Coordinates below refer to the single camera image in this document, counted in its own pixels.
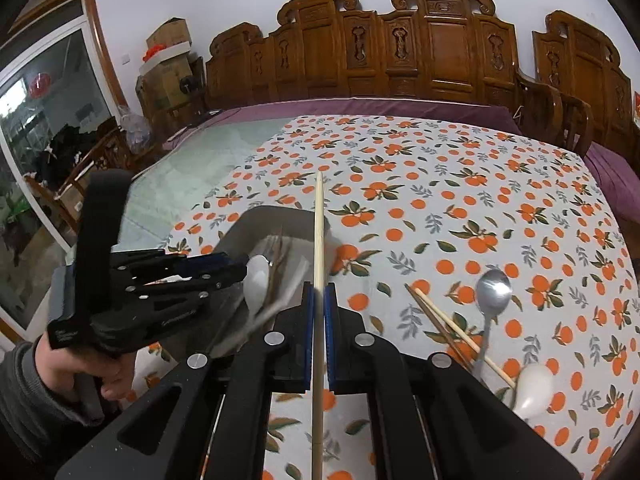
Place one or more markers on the wooden side chair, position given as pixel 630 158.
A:
pixel 80 175

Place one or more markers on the light wooden chopstick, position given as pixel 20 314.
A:
pixel 465 340
pixel 319 240

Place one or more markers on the orange print tablecloth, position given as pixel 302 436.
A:
pixel 450 185

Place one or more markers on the white plastic spoon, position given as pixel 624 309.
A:
pixel 257 280
pixel 532 385

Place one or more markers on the small cardboard box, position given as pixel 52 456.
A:
pixel 170 35

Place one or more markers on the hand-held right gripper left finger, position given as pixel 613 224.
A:
pixel 309 320

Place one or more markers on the red plastic item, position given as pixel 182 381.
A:
pixel 156 51

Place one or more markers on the large cardboard box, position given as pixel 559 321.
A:
pixel 167 82

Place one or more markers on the clear plastic bag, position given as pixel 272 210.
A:
pixel 135 132

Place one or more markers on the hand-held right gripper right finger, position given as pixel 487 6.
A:
pixel 330 325

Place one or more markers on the glass sliding door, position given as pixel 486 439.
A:
pixel 45 160

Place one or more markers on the long purple seat cushion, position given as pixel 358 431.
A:
pixel 375 107

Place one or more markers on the metal spoon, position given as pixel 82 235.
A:
pixel 492 287

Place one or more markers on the small black fan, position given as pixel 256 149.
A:
pixel 187 85

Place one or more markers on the person's left hand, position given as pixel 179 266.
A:
pixel 65 365

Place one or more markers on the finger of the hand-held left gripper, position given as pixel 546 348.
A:
pixel 200 262
pixel 175 295

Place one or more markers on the carved wooden sofa bench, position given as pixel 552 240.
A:
pixel 375 50

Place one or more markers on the rectangular metal tray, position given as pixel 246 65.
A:
pixel 295 225

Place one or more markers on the carved wooden armchair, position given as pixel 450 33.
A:
pixel 585 75

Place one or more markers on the short purple seat cushion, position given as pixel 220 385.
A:
pixel 617 180

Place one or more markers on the brown chopstick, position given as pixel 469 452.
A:
pixel 435 322
pixel 277 270

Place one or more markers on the red desk calendar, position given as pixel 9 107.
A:
pixel 637 106

